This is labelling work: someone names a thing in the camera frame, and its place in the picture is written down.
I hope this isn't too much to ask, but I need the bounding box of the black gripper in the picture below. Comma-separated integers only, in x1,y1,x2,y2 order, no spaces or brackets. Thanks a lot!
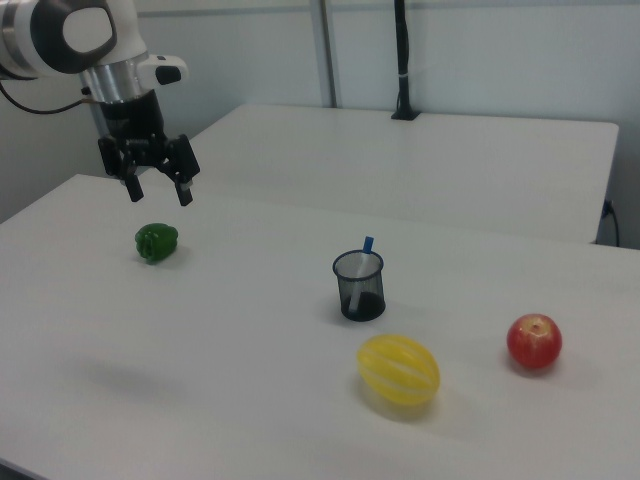
97,91,202,208

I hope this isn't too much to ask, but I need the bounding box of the white marker pen blue cap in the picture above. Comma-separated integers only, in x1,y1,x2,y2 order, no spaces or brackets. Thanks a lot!
348,235,377,311

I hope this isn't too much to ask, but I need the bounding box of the black mesh pen cup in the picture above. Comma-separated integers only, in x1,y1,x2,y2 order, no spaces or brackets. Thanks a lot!
332,250,388,322

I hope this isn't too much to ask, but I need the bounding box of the green bell pepper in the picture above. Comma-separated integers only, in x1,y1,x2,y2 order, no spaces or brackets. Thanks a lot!
134,222,180,264

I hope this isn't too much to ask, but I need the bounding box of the black pole with base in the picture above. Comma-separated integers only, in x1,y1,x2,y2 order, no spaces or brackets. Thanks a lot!
390,0,422,122

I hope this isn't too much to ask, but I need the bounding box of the yellow lemon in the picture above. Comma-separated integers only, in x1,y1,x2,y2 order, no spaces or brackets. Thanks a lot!
355,333,442,407

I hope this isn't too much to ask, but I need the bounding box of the red apple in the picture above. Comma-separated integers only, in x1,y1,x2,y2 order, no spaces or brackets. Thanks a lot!
506,313,563,371

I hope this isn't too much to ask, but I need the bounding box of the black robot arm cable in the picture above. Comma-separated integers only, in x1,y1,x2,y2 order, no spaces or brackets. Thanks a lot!
0,79,97,114

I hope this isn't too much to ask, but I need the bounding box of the aluminium partition post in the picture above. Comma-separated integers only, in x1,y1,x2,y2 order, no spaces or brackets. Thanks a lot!
308,0,342,109

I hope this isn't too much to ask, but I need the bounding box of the black cable behind table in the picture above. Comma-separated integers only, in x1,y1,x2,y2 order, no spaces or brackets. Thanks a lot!
601,198,622,247

